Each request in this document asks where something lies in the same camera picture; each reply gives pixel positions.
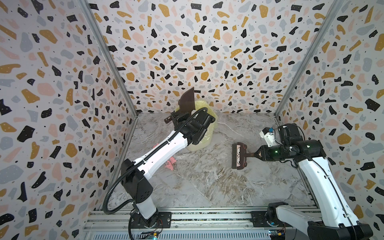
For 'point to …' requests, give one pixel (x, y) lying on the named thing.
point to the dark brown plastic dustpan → (186, 102)
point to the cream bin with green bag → (204, 143)
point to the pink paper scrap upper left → (170, 164)
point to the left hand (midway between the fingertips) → (171, 114)
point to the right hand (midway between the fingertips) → (254, 151)
